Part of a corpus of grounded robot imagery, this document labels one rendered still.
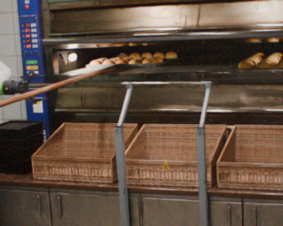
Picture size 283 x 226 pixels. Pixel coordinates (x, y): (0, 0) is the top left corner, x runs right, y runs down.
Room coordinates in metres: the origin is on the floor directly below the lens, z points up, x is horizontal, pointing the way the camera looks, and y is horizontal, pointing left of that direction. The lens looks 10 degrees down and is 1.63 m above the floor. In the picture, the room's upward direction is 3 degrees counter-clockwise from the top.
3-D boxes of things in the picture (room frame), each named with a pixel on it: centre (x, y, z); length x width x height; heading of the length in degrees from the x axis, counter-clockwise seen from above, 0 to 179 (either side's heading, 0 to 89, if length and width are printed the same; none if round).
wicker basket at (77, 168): (3.95, 0.37, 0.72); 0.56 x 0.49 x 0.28; 69
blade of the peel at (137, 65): (4.73, 0.07, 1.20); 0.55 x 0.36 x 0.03; 70
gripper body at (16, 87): (3.71, 0.71, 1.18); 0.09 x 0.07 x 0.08; 70
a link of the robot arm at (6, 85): (3.74, 0.77, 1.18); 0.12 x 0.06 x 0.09; 160
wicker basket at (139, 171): (3.74, -0.19, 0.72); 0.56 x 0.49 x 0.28; 70
